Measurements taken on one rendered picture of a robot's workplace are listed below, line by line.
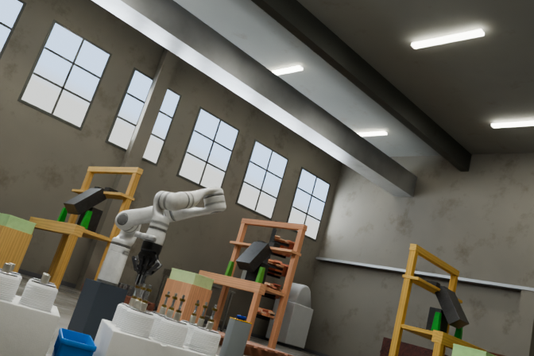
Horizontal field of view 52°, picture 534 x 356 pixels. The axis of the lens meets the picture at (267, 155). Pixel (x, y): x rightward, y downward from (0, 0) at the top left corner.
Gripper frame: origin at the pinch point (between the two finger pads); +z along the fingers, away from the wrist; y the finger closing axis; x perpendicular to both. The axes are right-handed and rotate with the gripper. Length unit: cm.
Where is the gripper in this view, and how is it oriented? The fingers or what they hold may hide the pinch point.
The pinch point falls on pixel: (140, 280)
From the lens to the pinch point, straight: 214.5
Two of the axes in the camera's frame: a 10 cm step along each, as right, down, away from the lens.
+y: -9.0, -1.4, 4.1
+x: -3.3, -3.6, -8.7
